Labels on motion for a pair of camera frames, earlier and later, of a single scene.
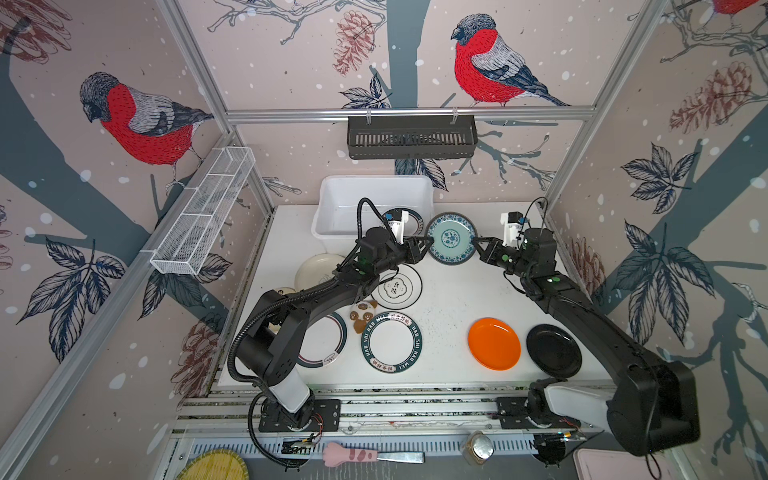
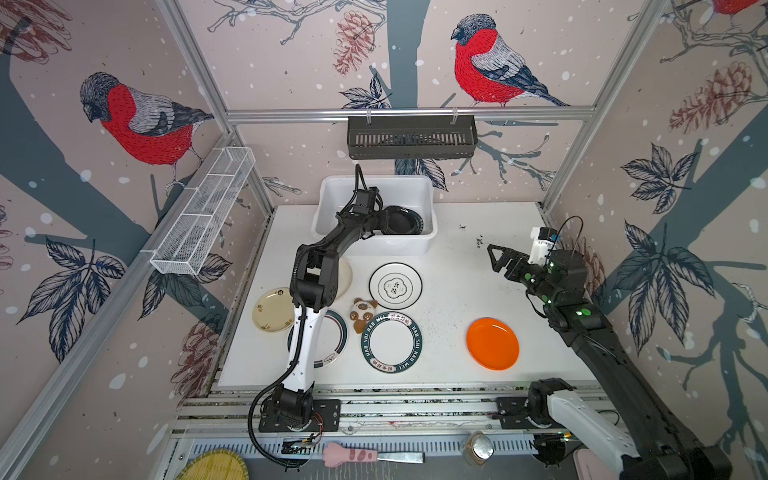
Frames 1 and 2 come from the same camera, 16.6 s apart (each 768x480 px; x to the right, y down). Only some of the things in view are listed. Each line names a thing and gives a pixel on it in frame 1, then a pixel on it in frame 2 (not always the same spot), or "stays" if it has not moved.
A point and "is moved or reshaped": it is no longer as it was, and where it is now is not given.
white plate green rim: (324, 340) stays
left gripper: (416, 255) -> (382, 219)
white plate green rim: (414, 226) stays
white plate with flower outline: (400, 291) stays
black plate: (553, 351) is moved or reshaped
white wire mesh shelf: (190, 240) stays
